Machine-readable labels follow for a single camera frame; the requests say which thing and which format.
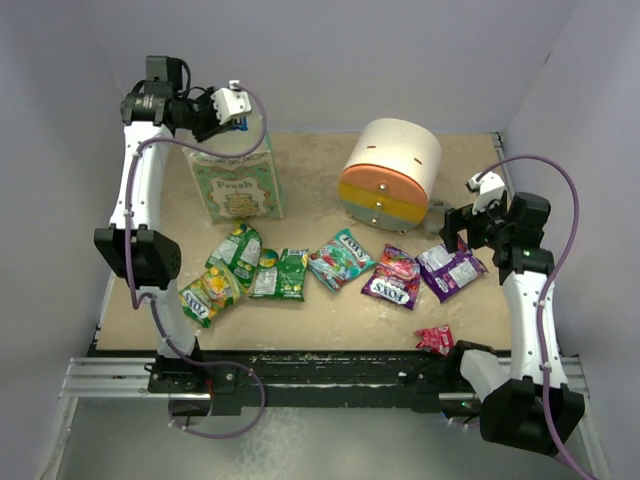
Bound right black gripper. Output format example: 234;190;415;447
440;193;513;253

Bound purple back-side candy packet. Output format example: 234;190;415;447
415;242;488;303

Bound green cake paper bag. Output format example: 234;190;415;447
182;113;284;224

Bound red candy packet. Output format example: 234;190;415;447
414;325;454;356

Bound blue M&M's packet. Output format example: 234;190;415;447
233;117;248;131

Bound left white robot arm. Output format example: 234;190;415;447
94;55;220;394

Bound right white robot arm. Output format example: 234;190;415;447
440;193;585;457

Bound cream round drawer cabinet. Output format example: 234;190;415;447
338;118;442;232

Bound purple Fox's berries packet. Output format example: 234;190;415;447
361;243;421;310

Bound teal mint blossom Fox's packet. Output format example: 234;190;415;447
308;228;375;292

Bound green Fox's back-side packet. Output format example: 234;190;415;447
205;220;263;290

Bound green spring tea Fox's packet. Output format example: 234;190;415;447
179;263;245;328

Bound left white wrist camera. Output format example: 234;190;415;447
211;80;252;125

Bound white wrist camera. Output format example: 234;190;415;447
211;80;252;125
466;172;506;215

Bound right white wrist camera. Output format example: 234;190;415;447
466;172;506;215

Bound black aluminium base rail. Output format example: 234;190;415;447
62;342;480;418

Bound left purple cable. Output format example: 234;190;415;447
123;84;269;441

